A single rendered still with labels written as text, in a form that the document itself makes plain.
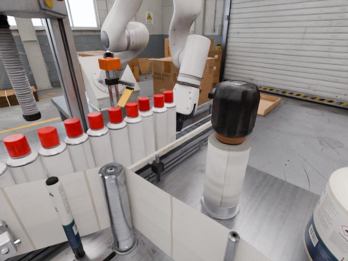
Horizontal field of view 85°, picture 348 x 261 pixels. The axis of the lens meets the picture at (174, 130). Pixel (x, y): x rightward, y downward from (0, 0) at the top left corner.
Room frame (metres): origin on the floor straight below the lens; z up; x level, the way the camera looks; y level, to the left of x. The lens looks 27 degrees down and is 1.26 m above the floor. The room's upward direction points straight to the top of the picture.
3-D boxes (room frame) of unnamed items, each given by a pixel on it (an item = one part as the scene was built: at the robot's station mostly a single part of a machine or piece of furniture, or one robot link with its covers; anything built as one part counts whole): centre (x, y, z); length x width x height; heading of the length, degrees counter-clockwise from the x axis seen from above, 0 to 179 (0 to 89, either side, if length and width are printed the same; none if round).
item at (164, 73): (1.19, -0.06, 0.99); 0.30 x 0.24 x 0.27; 140
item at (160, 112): (0.57, 0.05, 0.98); 0.05 x 0.05 x 0.20
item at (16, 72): (0.41, 0.33, 1.18); 0.04 x 0.04 x 0.21
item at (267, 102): (1.21, -0.52, 0.85); 0.30 x 0.26 x 0.04; 138
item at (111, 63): (0.53, 0.15, 1.05); 0.10 x 0.04 x 0.33; 48
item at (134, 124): (0.49, 0.12, 0.98); 0.05 x 0.05 x 0.20
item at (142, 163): (0.66, -0.07, 0.91); 1.07 x 0.01 x 0.02; 138
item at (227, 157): (0.33, -0.11, 1.03); 0.09 x 0.09 x 0.30
